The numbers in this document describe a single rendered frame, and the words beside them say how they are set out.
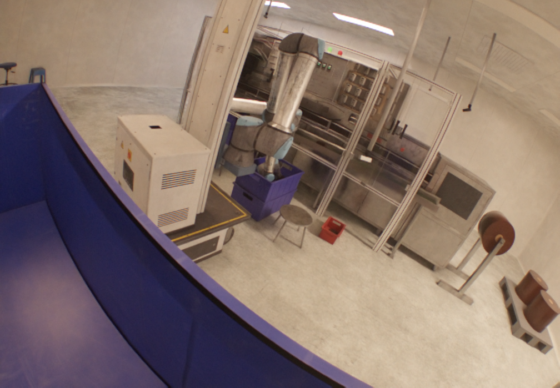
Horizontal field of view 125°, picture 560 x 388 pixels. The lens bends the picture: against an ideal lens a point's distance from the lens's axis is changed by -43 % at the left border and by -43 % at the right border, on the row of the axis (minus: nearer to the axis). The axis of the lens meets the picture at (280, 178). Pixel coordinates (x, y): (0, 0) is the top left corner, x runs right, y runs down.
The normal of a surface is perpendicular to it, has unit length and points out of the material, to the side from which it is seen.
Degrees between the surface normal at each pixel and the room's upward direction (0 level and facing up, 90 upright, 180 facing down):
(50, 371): 0
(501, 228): 90
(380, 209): 90
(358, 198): 90
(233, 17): 90
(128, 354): 0
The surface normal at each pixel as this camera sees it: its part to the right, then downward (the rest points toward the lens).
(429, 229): -0.54, 0.18
